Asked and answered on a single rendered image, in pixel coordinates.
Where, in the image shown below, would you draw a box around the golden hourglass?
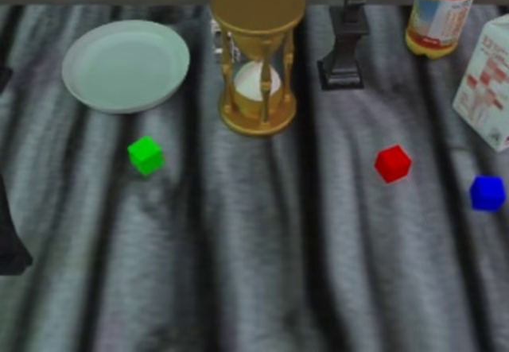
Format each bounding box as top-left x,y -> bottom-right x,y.
210,0 -> 306,137

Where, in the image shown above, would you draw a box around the dark tower figurine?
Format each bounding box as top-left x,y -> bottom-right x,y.
317,0 -> 375,91

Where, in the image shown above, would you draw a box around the blue cube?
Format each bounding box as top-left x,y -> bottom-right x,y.
468,174 -> 507,213

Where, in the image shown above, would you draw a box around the white round plate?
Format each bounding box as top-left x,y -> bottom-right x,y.
61,20 -> 191,115

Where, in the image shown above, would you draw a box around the grey wrinkled table cloth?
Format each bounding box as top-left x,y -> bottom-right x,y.
0,4 -> 509,352

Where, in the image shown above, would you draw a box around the white milk carton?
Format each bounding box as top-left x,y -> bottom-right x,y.
452,14 -> 509,153

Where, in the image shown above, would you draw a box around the red cube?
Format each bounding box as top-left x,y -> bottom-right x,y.
374,144 -> 413,185

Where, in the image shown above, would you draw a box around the yellow juice bottle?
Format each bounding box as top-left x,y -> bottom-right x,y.
405,0 -> 484,60

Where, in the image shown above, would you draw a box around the green cube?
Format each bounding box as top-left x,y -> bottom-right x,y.
126,136 -> 165,176

